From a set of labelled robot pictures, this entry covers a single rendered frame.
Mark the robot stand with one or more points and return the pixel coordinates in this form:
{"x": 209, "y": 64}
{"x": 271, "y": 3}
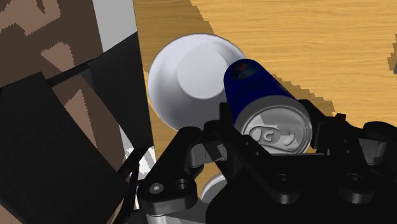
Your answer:
{"x": 46, "y": 155}

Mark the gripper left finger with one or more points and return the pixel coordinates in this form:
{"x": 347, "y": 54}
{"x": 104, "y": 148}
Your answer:
{"x": 183, "y": 145}

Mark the white bowl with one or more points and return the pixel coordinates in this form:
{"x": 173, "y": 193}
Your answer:
{"x": 186, "y": 80}

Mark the blue drink can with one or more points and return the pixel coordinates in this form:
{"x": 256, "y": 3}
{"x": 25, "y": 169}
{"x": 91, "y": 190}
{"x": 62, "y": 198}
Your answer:
{"x": 254, "y": 90}

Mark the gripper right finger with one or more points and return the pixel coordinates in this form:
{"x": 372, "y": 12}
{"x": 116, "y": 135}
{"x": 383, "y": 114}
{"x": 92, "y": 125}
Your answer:
{"x": 341, "y": 136}

